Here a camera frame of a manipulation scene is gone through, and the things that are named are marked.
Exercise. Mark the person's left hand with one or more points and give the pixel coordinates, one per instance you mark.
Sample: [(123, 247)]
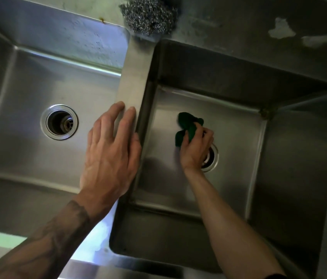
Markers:
[(108, 168)]

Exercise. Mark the person's right hand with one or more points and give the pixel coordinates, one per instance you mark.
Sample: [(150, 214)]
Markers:
[(195, 151)]

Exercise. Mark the green scouring cloth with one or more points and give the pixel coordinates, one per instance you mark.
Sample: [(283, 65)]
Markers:
[(185, 117)]

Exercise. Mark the stainless steel sink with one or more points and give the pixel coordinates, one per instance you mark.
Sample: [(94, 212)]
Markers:
[(239, 159), (21, 153)]

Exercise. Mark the person's right forearm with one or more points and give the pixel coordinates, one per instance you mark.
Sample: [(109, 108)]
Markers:
[(233, 235)]

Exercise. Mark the grey steel wool scourer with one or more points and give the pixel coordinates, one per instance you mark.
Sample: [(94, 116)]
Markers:
[(149, 14)]

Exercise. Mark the black shirt sleeve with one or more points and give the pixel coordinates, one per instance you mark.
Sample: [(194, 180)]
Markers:
[(275, 277)]

